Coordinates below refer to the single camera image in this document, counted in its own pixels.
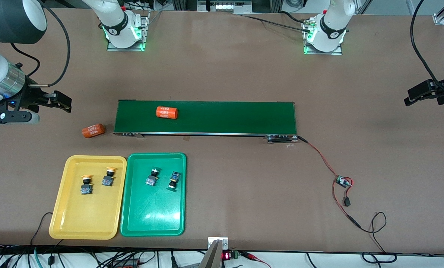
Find orange cylindrical battery cell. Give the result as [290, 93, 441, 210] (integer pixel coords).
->
[82, 124, 106, 139]
[156, 106, 178, 120]

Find yellow push button switch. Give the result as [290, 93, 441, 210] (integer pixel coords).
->
[102, 167, 117, 187]
[80, 174, 94, 195]

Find green push button switch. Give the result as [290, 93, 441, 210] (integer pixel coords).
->
[167, 171, 181, 192]
[145, 167, 160, 187]

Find yellow plastic tray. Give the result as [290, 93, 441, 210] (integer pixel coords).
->
[48, 155, 127, 240]

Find black connector with short lead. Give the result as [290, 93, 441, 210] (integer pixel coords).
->
[343, 183, 354, 207]

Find green plastic tray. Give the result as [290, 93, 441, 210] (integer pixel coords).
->
[120, 152, 187, 237]

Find green conveyor belt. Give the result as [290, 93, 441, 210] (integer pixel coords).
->
[113, 99, 299, 144]

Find white electronics box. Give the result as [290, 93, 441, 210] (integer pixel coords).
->
[198, 0, 253, 15]

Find red clip lead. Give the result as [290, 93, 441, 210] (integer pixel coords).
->
[241, 251, 272, 268]

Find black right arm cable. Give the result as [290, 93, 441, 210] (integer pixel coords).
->
[10, 6, 71, 88]

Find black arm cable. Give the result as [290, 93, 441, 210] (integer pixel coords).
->
[10, 6, 71, 88]
[410, 0, 444, 95]

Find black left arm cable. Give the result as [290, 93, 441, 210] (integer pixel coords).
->
[410, 0, 444, 95]

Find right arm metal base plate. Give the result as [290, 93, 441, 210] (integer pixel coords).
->
[107, 11, 149, 52]

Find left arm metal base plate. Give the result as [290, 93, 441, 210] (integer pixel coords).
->
[302, 19, 343, 55]

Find red black twin wire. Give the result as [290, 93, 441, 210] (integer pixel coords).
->
[307, 141, 341, 178]

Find thin black looped cable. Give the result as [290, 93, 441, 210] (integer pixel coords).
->
[359, 211, 397, 264]

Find thin red wire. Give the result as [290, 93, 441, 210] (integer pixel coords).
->
[332, 182, 353, 220]

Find short black base cable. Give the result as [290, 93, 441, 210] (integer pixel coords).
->
[280, 10, 310, 25]

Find long black base cable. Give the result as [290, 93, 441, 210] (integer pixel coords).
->
[241, 14, 312, 33]

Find silver mount bracket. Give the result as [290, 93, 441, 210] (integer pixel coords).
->
[208, 237, 229, 249]

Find grey metal camera pole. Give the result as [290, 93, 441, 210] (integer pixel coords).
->
[199, 240, 223, 268]

